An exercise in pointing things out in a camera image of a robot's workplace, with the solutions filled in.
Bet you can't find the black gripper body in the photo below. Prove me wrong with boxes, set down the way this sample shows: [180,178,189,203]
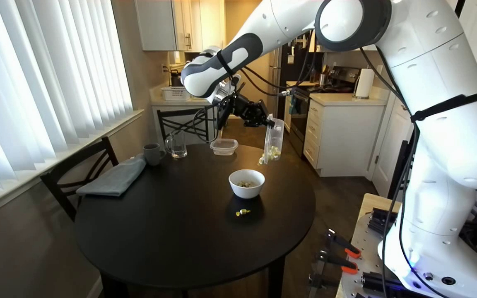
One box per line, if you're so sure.
[214,92,264,133]

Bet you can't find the white ceramic bowl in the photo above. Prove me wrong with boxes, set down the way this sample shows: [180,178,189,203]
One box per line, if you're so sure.
[228,168,267,201]

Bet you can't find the black kitchen stove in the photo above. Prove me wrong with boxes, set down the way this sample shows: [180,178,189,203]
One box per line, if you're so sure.
[277,32,362,158]

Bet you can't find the light kitchen counter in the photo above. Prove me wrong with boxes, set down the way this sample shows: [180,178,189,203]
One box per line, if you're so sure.
[150,82,213,110]

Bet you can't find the clear drinking glass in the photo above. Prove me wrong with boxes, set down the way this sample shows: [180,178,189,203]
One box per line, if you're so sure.
[170,131,189,161]

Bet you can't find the white base kitchen cabinet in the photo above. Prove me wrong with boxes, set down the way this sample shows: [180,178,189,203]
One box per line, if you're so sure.
[304,90,392,179]

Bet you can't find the dark grey cup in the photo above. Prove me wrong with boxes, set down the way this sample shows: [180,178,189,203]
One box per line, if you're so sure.
[143,143,166,168]

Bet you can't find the white paper towel roll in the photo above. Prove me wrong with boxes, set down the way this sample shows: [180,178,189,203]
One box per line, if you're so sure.
[355,67,378,102]

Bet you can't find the white upper kitchen cabinet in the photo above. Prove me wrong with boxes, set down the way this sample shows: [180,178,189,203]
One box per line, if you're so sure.
[135,0,229,55]

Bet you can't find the white door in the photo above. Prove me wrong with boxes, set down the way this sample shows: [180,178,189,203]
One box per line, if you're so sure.
[370,93,418,199]

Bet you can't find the grey folded cloth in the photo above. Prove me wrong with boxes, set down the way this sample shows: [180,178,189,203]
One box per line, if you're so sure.
[75,156,150,199]

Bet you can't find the black and orange clamp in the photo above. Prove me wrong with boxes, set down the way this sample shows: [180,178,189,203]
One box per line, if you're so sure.
[317,249,362,277]
[325,227,363,261]

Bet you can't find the white work table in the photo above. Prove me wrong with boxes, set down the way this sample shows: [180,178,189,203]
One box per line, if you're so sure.
[335,193,418,298]

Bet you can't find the black table leg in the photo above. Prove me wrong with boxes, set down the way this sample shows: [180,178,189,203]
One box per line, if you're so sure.
[267,256,289,298]

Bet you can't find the white vertical window blinds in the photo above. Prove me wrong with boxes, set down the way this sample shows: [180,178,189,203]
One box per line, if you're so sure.
[0,0,136,194]

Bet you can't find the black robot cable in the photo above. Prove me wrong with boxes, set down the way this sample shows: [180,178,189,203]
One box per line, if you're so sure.
[357,44,426,298]

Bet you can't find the black strap on robot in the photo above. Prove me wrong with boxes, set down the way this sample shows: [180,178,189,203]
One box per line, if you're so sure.
[411,90,477,125]

